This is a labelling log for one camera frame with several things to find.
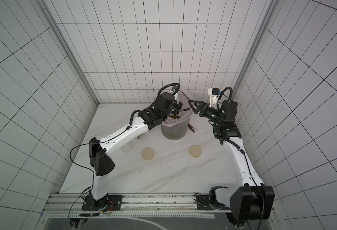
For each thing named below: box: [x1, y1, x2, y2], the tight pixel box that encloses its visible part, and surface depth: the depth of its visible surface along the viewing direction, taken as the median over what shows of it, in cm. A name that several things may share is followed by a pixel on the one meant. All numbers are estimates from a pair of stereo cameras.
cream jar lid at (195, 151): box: [188, 144, 203, 159], surface depth 92 cm
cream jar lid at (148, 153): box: [141, 147, 155, 161], surface depth 92 cm
